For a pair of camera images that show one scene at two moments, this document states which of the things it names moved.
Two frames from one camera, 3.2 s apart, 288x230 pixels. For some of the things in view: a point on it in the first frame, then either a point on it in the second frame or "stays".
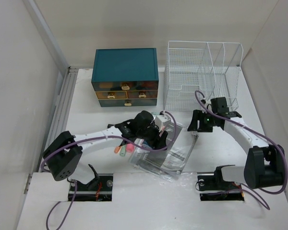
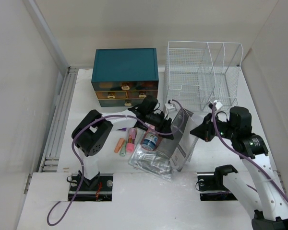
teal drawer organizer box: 125,77 stays
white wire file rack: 212,68 stays
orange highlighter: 117,149 stays
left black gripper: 158,142 -> 164,125
